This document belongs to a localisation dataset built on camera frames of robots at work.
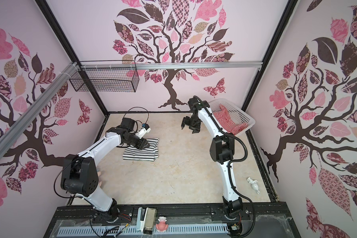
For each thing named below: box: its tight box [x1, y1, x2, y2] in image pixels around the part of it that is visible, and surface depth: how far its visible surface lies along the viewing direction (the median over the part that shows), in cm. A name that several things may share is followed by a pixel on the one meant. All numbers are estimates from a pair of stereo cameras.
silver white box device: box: [136, 207, 158, 235], surface depth 71 cm
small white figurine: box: [246, 177, 260, 195], surface depth 82 cm
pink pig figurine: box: [155, 216, 169, 233], surface depth 70 cm
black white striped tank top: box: [122, 138, 160, 162], surface depth 95 cm
